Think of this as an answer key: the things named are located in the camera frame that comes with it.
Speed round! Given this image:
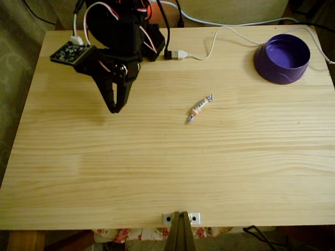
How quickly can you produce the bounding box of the pale grey cable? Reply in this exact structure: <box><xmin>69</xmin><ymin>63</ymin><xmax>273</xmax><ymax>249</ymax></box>
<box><xmin>157</xmin><ymin>0</ymin><xmax>300</xmax><ymax>27</ymax></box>

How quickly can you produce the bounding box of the white candy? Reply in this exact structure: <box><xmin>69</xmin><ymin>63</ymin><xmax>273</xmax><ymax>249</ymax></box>
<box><xmin>186</xmin><ymin>93</ymin><xmax>215</xmax><ymax>124</ymax></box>

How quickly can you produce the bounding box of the black USB cable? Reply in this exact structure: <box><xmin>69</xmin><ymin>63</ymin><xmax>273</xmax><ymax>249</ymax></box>
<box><xmin>155</xmin><ymin>0</ymin><xmax>173</xmax><ymax>60</ymax></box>

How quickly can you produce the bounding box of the floral cloth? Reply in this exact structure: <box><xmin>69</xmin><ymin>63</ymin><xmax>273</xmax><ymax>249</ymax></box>
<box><xmin>91</xmin><ymin>226</ymin><xmax>233</xmax><ymax>244</ymax></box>

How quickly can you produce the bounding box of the metal bracket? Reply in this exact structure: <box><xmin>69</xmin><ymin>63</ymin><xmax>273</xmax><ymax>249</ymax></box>
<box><xmin>162</xmin><ymin>212</ymin><xmax>202</xmax><ymax>226</ymax></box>

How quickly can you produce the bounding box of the purple bowl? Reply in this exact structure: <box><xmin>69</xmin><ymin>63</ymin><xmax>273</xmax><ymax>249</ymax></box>
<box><xmin>253</xmin><ymin>33</ymin><xmax>311</xmax><ymax>85</ymax></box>

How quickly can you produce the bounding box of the brown camera stand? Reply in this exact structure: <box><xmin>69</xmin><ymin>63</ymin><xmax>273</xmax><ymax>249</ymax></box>
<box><xmin>163</xmin><ymin>211</ymin><xmax>197</xmax><ymax>251</ymax></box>

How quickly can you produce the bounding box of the white camera wire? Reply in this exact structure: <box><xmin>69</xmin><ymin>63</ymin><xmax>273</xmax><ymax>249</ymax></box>
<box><xmin>69</xmin><ymin>13</ymin><xmax>84</xmax><ymax>45</ymax></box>

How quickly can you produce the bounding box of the green camera circuit board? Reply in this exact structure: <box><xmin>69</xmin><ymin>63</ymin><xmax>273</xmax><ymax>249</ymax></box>
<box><xmin>49</xmin><ymin>41</ymin><xmax>95</xmax><ymax>66</ymax></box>

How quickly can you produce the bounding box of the thin black cable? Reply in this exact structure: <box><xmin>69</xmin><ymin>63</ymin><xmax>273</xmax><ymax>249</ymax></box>
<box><xmin>23</xmin><ymin>0</ymin><xmax>57</xmax><ymax>26</ymax></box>
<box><xmin>242</xmin><ymin>225</ymin><xmax>288</xmax><ymax>251</ymax></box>

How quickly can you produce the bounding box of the white USB cable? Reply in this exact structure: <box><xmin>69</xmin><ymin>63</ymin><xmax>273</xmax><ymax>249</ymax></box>
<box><xmin>171</xmin><ymin>24</ymin><xmax>335</xmax><ymax>65</ymax></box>

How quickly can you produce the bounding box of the orange object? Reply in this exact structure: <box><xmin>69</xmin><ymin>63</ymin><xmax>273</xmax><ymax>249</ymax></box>
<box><xmin>148</xmin><ymin>1</ymin><xmax>168</xmax><ymax>23</ymax></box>

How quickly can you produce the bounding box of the black cable with plug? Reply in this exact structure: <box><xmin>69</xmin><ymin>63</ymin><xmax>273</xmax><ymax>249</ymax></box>
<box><xmin>174</xmin><ymin>0</ymin><xmax>185</xmax><ymax>28</ymax></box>

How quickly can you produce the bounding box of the red white servo wire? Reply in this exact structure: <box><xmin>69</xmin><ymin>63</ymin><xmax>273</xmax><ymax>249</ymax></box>
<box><xmin>83</xmin><ymin>1</ymin><xmax>121</xmax><ymax>47</ymax></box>

